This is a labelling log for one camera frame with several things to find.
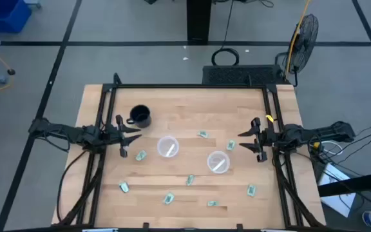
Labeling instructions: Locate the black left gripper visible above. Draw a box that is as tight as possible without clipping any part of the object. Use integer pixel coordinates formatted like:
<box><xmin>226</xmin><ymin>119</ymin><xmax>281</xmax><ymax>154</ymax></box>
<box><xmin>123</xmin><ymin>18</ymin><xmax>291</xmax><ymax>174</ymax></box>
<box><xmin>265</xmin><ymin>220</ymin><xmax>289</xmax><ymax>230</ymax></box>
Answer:
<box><xmin>103</xmin><ymin>115</ymin><xmax>142</xmax><ymax>159</ymax></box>

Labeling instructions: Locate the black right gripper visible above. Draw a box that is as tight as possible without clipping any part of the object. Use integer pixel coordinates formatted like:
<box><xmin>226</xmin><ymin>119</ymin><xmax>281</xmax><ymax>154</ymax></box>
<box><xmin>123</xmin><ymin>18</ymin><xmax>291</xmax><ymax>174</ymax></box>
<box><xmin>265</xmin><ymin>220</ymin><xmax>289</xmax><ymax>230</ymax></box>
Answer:
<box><xmin>237</xmin><ymin>117</ymin><xmax>278</xmax><ymax>163</ymax></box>

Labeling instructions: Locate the dark enamel mug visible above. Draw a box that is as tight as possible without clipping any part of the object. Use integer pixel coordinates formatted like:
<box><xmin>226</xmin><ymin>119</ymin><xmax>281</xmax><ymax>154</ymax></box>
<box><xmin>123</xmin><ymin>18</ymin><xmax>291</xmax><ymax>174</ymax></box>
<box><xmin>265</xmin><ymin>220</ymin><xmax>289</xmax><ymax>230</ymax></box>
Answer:
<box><xmin>126</xmin><ymin>104</ymin><xmax>152</xmax><ymax>129</ymax></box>

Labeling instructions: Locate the clear plastic bowl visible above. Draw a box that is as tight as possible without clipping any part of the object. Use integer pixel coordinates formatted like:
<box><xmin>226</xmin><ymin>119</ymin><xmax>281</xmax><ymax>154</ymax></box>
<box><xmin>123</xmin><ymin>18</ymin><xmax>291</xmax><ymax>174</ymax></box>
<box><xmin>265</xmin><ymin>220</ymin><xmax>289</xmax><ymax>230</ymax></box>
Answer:
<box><xmin>206</xmin><ymin>150</ymin><xmax>231</xmax><ymax>175</ymax></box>
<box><xmin>157</xmin><ymin>135</ymin><xmax>180</xmax><ymax>159</ymax></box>

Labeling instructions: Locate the black perforated computer case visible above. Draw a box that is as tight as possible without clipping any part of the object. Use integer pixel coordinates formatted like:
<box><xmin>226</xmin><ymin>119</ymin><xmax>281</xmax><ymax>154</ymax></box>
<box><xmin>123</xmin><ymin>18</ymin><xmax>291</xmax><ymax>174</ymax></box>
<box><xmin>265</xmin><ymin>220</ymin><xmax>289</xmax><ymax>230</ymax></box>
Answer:
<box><xmin>201</xmin><ymin>64</ymin><xmax>291</xmax><ymax>86</ymax></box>

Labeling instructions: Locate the white cardboard box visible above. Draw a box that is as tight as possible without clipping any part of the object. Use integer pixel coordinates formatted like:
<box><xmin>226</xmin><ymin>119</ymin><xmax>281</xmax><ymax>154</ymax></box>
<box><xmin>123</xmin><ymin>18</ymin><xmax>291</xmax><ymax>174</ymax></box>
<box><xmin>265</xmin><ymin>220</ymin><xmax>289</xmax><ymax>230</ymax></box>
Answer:
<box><xmin>317</xmin><ymin>162</ymin><xmax>357</xmax><ymax>218</ymax></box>

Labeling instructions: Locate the black floor fan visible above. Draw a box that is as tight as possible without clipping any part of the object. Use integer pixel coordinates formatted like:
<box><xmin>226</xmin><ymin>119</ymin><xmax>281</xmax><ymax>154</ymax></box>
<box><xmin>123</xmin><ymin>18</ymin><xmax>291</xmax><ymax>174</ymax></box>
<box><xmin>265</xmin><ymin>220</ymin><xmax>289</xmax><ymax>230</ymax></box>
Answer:
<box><xmin>275</xmin><ymin>13</ymin><xmax>319</xmax><ymax>88</ymax></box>

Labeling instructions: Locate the black beam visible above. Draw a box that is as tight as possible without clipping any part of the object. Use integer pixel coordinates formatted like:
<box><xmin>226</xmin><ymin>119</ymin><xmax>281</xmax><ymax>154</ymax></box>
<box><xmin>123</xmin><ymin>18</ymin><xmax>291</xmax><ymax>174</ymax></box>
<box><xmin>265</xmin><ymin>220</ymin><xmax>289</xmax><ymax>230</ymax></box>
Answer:
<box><xmin>317</xmin><ymin>169</ymin><xmax>371</xmax><ymax>198</ymax></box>

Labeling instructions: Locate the black pillar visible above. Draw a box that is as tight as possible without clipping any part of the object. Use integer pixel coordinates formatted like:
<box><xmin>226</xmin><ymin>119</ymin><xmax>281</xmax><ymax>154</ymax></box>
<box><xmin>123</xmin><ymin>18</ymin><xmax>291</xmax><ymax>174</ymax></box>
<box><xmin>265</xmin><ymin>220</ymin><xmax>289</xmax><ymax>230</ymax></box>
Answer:
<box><xmin>186</xmin><ymin>0</ymin><xmax>213</xmax><ymax>44</ymax></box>

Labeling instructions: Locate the blue plastic bin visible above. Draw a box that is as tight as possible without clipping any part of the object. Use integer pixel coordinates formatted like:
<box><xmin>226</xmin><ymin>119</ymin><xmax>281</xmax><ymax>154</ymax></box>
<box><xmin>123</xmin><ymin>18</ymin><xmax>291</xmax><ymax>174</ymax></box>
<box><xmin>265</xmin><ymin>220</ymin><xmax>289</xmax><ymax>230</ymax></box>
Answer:
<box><xmin>0</xmin><ymin>0</ymin><xmax>33</xmax><ymax>34</ymax></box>

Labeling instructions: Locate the black aluminium frame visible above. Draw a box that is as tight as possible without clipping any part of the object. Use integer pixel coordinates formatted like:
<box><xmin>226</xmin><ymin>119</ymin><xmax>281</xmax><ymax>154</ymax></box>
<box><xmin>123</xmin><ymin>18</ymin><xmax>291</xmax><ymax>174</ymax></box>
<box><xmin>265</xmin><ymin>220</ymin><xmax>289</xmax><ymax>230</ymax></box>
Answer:
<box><xmin>52</xmin><ymin>72</ymin><xmax>327</xmax><ymax>232</ymax></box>

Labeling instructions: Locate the white cable loop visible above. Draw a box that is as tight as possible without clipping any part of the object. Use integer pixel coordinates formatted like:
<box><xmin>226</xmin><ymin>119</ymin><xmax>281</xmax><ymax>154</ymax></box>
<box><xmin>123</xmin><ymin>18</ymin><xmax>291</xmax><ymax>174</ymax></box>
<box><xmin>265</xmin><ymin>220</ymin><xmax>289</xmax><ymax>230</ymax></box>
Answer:
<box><xmin>317</xmin><ymin>140</ymin><xmax>344</xmax><ymax>157</ymax></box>

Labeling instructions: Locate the coiled black cable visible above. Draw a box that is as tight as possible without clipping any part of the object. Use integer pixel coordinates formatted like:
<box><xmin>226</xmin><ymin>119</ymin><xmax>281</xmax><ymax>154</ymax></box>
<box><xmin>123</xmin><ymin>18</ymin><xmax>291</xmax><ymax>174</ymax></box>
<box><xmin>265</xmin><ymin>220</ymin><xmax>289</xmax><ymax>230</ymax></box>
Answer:
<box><xmin>211</xmin><ymin>0</ymin><xmax>240</xmax><ymax>67</ymax></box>

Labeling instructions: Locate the thick black power cable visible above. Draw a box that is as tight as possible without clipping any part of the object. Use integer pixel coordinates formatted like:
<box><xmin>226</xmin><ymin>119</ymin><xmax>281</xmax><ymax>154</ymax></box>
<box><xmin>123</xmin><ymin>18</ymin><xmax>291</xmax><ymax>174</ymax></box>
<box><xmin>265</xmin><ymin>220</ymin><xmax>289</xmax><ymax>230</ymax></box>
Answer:
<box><xmin>55</xmin><ymin>150</ymin><xmax>90</xmax><ymax>223</ymax></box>

